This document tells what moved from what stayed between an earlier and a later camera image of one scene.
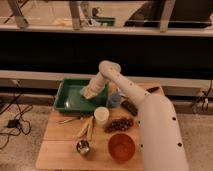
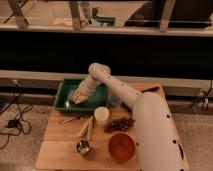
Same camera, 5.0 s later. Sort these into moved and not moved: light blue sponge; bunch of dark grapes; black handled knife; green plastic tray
Moved: light blue sponge
Not moved: green plastic tray; black handled knife; bunch of dark grapes
